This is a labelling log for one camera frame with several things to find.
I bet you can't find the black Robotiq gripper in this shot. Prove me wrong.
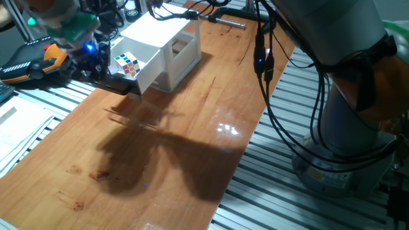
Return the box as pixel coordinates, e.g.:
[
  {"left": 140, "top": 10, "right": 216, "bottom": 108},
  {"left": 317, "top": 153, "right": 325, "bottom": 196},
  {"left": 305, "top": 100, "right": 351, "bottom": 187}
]
[{"left": 67, "top": 38, "right": 112, "bottom": 84}]

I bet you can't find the white drawer with black bracket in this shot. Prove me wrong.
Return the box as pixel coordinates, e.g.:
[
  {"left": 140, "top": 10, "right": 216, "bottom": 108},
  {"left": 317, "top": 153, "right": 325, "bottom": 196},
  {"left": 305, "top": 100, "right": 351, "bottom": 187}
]
[{"left": 95, "top": 36, "right": 166, "bottom": 102}]

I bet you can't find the white drawer with silver pull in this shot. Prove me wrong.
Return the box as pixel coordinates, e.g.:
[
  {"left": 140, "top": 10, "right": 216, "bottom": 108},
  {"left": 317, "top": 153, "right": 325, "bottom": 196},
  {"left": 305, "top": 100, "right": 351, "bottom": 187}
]
[{"left": 149, "top": 70, "right": 172, "bottom": 94}]

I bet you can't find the white plastic drawer cabinet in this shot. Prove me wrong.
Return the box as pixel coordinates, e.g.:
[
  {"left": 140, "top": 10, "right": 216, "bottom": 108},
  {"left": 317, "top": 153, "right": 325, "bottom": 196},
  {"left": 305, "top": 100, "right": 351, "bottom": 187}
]
[{"left": 120, "top": 2, "right": 203, "bottom": 94}]

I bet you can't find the white Rubik's cube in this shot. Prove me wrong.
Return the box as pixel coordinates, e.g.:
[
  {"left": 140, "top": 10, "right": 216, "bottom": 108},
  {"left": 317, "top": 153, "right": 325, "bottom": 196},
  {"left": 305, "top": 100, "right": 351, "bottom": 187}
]
[{"left": 114, "top": 50, "right": 141, "bottom": 79}]

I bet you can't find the black orange teach pendant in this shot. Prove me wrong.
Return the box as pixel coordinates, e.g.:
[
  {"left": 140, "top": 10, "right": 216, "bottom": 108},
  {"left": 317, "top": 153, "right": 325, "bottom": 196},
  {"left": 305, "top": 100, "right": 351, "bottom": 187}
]
[{"left": 0, "top": 35, "right": 73, "bottom": 84}]

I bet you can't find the black roll blue centre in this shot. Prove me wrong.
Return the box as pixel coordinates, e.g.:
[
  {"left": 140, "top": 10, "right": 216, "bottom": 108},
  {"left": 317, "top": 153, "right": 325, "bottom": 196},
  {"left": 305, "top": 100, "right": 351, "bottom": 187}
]
[{"left": 125, "top": 8, "right": 141, "bottom": 23}]

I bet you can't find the glossy wooden board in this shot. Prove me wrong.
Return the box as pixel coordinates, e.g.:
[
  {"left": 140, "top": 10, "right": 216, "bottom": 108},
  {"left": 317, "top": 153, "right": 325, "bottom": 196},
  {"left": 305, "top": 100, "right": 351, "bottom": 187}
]
[{"left": 0, "top": 0, "right": 297, "bottom": 230}]

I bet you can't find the black computer keyboard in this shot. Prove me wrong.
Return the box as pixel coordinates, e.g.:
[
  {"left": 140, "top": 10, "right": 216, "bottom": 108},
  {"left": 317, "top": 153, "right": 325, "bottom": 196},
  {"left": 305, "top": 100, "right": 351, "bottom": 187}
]
[{"left": 0, "top": 81, "right": 15, "bottom": 103}]

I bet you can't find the grey metal tripod leg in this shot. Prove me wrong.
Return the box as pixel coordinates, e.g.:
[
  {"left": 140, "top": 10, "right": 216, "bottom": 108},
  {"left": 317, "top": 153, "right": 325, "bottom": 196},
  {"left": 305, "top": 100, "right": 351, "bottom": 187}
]
[{"left": 2, "top": 0, "right": 35, "bottom": 42}]

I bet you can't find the white paper stack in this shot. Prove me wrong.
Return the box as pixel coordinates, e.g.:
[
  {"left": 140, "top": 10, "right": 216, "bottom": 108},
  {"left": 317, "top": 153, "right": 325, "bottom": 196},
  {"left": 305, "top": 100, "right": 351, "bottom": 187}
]
[{"left": 0, "top": 95, "right": 56, "bottom": 178}]

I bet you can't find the small beige label strip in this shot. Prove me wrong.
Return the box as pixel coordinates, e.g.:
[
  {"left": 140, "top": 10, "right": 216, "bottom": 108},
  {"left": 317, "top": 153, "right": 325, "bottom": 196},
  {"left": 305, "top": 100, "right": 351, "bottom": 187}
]
[{"left": 0, "top": 106, "right": 18, "bottom": 126}]

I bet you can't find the person arm dark sleeve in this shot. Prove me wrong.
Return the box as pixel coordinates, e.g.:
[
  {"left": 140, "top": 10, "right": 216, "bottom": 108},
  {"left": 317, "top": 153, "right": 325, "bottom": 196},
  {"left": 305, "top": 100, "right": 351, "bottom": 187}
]
[{"left": 0, "top": 3, "right": 17, "bottom": 33}]

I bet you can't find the black C-clamp silver screw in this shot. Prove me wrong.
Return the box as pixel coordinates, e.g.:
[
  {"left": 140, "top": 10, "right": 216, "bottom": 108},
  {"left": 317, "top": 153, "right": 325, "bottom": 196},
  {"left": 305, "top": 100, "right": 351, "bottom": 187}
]
[{"left": 199, "top": 6, "right": 277, "bottom": 33}]

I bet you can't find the green cloth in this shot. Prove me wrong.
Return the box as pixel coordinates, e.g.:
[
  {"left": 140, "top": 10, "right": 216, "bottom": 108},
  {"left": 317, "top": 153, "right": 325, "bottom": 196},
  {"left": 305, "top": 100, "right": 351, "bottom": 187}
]
[{"left": 382, "top": 19, "right": 409, "bottom": 44}]

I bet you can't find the black usb cable blue light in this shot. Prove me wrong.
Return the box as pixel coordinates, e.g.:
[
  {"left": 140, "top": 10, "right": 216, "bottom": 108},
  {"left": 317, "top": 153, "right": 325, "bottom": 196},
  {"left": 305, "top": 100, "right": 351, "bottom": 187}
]
[{"left": 252, "top": 0, "right": 403, "bottom": 175}]

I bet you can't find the aluminium frame pole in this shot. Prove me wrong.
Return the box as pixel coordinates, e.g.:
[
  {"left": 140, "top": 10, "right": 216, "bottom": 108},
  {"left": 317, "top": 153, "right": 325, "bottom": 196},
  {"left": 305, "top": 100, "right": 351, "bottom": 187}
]
[{"left": 241, "top": 0, "right": 259, "bottom": 15}]

